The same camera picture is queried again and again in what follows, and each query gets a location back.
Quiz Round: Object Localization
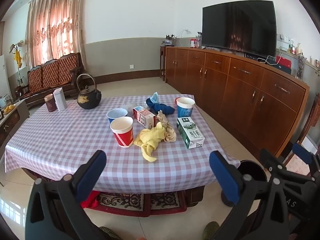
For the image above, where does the tall glass vase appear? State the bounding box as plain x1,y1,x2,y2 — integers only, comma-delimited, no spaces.
296,55,307,80

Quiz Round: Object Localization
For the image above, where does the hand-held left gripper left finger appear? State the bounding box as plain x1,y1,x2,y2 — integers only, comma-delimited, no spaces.
25,150,107,240

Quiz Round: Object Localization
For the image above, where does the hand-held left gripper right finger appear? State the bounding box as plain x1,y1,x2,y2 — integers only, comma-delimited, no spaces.
209,151,292,240

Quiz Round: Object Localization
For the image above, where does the red box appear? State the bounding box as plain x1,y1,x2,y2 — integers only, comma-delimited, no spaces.
275,56,292,68

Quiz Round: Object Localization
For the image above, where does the dark red tea canister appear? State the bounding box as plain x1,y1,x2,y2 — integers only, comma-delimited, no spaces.
44,94,57,112

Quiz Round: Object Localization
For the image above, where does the green and white milk carton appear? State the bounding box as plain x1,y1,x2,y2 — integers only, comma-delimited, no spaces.
176,117,205,149

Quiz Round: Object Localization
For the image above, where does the pink embroidered curtain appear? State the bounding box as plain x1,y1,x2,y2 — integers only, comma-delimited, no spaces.
25,0,87,68

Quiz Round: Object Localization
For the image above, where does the wooden sofa with patterned cushions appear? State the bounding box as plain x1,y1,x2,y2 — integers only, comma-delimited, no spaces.
15,52,87,107

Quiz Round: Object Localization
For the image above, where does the carved wooden stand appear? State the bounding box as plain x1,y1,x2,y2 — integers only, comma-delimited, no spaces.
282,97,320,177

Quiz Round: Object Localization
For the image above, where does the yellow cloth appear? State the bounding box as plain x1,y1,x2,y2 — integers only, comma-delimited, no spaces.
133,125,166,162

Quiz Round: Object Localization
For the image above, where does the blue paper bowl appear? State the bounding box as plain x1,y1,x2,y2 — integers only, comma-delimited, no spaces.
106,108,127,124

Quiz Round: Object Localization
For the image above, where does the green striped slipper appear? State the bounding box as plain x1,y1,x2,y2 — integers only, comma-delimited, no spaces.
202,221,220,240
99,226,120,240

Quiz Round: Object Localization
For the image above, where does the red and white milk carton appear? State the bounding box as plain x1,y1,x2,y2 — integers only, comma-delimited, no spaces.
132,106,157,128

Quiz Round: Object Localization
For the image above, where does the white tea box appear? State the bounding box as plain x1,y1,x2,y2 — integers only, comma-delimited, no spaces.
53,87,67,111

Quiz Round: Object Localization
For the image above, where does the black iron teapot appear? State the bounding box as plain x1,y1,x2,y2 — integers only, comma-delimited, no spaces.
76,74,102,110

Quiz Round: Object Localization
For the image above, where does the black trash bin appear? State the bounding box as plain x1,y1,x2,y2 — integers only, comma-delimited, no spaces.
220,160,268,207

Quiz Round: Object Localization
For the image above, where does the black set-top box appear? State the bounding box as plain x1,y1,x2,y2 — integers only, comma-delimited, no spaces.
244,52,263,61

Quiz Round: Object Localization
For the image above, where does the blue cloth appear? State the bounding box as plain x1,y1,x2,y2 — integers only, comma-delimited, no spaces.
146,97,175,115

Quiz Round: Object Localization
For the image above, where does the blue and white paper cup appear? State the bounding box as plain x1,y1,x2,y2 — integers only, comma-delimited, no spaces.
176,97,195,118

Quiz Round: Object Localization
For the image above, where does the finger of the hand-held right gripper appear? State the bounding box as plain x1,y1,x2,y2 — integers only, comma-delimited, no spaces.
292,143,320,178
259,149,288,178

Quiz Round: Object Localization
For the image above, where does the red paper cup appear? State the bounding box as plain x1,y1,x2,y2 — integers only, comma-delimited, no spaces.
110,116,134,148

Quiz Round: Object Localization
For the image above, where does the long wooden sideboard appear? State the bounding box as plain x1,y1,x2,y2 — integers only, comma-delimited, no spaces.
165,45,310,157

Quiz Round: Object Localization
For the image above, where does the beige knitted cloth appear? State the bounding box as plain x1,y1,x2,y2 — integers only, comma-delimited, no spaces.
156,110,177,143

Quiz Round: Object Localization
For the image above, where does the white fridge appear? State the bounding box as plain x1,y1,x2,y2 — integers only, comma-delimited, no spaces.
0,54,7,100

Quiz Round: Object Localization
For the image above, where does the checked tablecloth table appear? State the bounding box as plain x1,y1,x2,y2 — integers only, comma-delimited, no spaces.
5,94,240,194

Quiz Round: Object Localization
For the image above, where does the black flat television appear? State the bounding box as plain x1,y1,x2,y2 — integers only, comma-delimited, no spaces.
201,0,277,59

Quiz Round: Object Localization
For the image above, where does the small potted plant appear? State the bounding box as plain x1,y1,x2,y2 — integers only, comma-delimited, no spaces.
161,34,177,46

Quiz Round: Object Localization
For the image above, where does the low wooden cabinet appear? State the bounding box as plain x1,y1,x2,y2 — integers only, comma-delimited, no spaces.
0,99,30,153

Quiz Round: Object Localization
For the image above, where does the coat stand with hats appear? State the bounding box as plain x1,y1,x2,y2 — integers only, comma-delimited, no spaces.
9,40,25,90

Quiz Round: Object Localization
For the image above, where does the red floral rug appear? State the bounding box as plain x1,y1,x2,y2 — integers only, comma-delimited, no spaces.
94,191,188,217

